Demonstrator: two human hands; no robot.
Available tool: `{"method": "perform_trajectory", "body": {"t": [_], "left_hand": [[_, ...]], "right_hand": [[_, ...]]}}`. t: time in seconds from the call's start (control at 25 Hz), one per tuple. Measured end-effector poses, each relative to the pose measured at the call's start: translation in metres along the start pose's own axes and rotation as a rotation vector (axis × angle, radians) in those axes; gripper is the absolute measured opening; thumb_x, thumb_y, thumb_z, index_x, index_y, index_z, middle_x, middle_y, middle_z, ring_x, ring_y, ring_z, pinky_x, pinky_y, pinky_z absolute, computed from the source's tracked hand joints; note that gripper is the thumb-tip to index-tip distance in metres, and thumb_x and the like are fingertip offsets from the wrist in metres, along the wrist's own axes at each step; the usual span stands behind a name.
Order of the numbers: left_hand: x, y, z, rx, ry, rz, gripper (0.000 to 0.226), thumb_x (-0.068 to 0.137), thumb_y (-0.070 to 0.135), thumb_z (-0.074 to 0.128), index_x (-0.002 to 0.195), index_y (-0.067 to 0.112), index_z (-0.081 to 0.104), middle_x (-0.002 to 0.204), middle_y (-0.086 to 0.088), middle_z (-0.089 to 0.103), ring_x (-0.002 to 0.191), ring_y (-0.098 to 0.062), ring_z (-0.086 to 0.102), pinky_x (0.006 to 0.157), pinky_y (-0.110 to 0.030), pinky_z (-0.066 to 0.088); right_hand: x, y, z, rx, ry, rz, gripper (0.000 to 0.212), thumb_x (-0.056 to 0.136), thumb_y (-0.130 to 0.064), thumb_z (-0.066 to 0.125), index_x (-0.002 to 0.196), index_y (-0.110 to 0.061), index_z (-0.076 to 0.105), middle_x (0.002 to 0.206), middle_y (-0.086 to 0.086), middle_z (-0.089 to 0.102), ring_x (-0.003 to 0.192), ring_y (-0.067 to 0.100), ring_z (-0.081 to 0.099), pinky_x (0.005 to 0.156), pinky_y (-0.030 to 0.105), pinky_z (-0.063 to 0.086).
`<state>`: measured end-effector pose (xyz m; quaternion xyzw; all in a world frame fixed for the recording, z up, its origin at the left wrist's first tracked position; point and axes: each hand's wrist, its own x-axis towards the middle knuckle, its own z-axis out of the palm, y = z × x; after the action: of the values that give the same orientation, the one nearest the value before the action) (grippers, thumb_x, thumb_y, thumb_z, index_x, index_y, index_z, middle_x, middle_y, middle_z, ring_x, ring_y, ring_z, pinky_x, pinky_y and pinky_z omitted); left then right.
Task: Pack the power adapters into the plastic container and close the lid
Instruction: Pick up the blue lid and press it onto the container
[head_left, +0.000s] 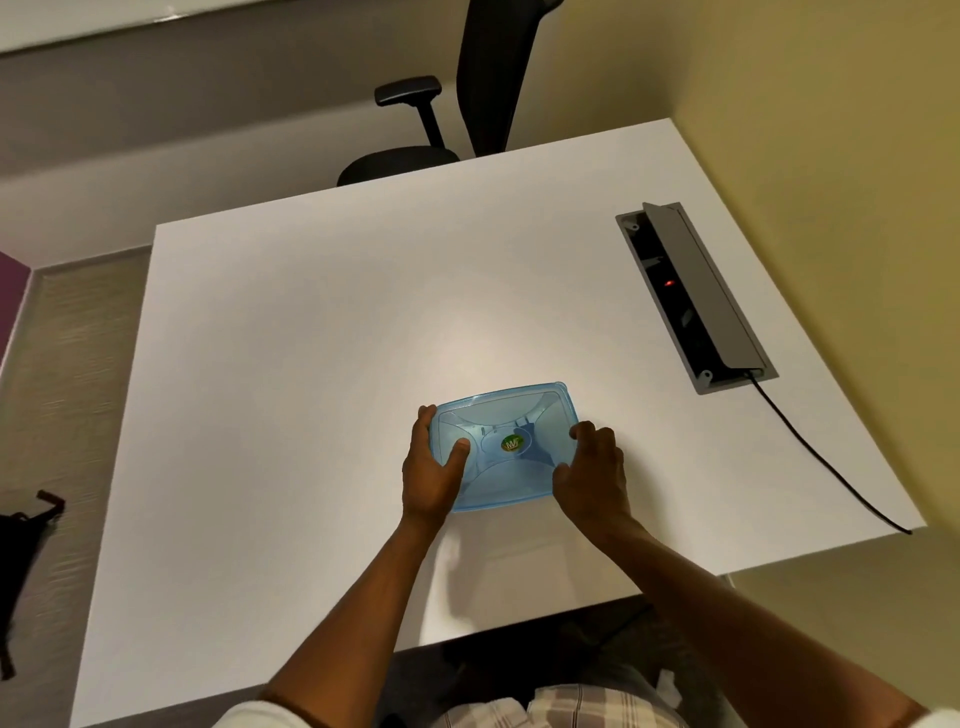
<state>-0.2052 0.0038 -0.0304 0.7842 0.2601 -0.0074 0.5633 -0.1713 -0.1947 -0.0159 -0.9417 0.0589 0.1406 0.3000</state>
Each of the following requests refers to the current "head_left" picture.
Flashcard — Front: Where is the person's left forearm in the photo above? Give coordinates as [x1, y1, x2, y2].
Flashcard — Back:
[258, 512, 450, 728]

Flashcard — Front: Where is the blue plastic container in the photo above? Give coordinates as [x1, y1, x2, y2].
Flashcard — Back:
[428, 381, 579, 514]

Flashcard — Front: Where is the black office chair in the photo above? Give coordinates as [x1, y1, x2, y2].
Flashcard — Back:
[336, 0, 565, 188]

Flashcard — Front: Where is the black cable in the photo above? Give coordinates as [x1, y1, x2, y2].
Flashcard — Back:
[744, 370, 914, 536]

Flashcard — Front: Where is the person's right forearm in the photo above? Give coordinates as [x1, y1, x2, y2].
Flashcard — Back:
[592, 513, 931, 728]

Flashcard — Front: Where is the grey desk power socket box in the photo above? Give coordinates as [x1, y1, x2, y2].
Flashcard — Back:
[615, 201, 780, 396]

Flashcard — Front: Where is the person's left hand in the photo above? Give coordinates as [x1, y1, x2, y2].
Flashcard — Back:
[401, 405, 471, 521]

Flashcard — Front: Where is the person's right hand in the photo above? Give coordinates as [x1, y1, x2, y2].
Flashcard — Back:
[552, 421, 630, 528]

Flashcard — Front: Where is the plaid shirt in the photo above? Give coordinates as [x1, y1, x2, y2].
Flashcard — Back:
[431, 684, 687, 728]

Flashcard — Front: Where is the black bag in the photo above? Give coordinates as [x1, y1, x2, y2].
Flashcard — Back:
[0, 490, 66, 682]

